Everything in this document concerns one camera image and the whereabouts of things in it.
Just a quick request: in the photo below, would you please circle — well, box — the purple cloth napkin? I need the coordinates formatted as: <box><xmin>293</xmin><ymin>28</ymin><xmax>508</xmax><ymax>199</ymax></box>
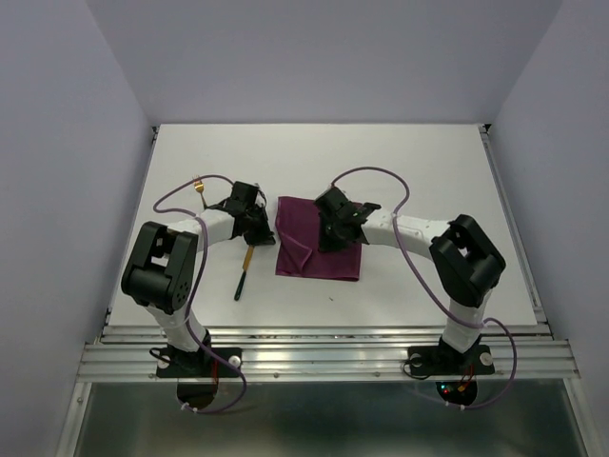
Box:
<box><xmin>275</xmin><ymin>196</ymin><xmax>362</xmax><ymax>282</ymax></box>

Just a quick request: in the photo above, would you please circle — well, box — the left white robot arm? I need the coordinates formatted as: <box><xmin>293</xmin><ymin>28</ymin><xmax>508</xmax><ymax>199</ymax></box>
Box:
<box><xmin>121</xmin><ymin>181</ymin><xmax>275</xmax><ymax>378</ymax></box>

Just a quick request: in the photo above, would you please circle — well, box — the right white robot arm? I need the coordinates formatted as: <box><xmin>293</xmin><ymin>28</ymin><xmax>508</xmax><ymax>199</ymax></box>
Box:
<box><xmin>314</xmin><ymin>187</ymin><xmax>506</xmax><ymax>375</ymax></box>

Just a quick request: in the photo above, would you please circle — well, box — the gold knife dark handle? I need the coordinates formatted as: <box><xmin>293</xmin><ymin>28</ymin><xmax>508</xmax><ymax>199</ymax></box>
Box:
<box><xmin>233</xmin><ymin>246</ymin><xmax>254</xmax><ymax>301</ymax></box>

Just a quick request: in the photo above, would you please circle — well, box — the gold fork dark handle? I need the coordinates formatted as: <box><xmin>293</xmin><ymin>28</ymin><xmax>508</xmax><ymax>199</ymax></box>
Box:
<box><xmin>193</xmin><ymin>175</ymin><xmax>208</xmax><ymax>209</ymax></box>

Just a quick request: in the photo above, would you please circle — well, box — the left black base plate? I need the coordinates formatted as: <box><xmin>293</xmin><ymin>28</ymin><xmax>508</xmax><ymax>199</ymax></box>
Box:
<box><xmin>148</xmin><ymin>346</ymin><xmax>239</xmax><ymax>379</ymax></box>

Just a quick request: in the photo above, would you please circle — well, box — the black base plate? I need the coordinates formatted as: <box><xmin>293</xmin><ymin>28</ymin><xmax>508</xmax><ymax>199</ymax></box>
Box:
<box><xmin>148</xmin><ymin>346</ymin><xmax>239</xmax><ymax>379</ymax></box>
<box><xmin>403</xmin><ymin>345</ymin><xmax>496</xmax><ymax>378</ymax></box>

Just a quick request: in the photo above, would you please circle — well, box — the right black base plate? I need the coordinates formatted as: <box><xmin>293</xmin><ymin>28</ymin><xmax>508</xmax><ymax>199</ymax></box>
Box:
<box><xmin>403</xmin><ymin>345</ymin><xmax>496</xmax><ymax>378</ymax></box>

